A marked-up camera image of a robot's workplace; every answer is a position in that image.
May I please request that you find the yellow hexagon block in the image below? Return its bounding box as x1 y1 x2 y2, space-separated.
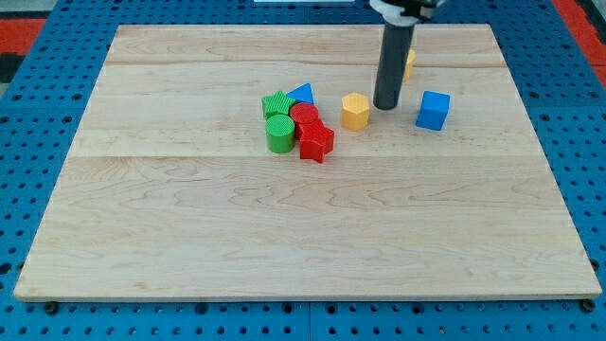
341 93 370 131

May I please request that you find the red star block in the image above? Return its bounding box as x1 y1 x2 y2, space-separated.
299 119 335 163

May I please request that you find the green cylinder block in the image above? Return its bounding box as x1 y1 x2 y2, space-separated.
265 115 295 153

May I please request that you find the red cylinder block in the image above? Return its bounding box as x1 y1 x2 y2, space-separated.
289 102 319 139

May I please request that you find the green star block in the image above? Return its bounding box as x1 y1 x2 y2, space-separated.
261 91 296 119

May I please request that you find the blue triangle block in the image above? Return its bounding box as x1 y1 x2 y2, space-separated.
286 83 314 104

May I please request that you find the wooden board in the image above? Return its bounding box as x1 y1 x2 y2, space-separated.
14 25 602 302

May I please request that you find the blue cube block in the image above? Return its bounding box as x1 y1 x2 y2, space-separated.
416 91 451 131

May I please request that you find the yellow block behind rod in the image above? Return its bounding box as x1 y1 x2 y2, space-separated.
403 49 417 82

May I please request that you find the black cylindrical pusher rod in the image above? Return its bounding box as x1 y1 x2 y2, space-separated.
373 23 415 111

